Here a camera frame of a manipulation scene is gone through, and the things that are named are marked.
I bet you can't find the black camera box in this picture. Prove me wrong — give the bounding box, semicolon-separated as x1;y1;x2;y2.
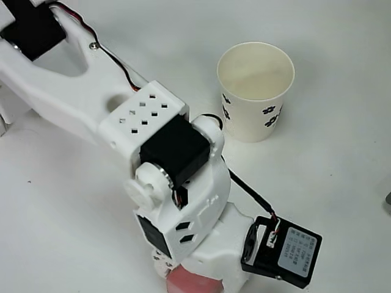
240;214;324;289

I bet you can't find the white paper cup black print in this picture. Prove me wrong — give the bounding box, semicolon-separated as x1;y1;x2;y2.
216;41;296;143

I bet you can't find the red black servo wire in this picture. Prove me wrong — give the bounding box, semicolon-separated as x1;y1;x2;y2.
50;1;146;92

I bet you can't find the black camera cable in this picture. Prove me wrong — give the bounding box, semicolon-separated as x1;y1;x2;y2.
195;112;280;247

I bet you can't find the pink block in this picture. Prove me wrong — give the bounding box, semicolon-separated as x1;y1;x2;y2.
166;264;222;293

